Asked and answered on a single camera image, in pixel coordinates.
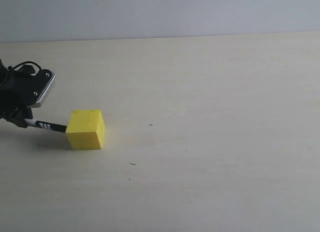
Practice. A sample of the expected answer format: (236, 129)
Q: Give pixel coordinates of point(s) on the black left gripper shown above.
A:
(12, 109)

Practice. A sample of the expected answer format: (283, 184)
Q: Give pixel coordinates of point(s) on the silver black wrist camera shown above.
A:
(37, 87)

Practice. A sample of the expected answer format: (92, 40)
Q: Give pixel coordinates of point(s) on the yellow foam cube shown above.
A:
(86, 129)

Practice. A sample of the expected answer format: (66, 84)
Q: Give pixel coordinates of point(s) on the black white marker pen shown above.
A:
(46, 125)

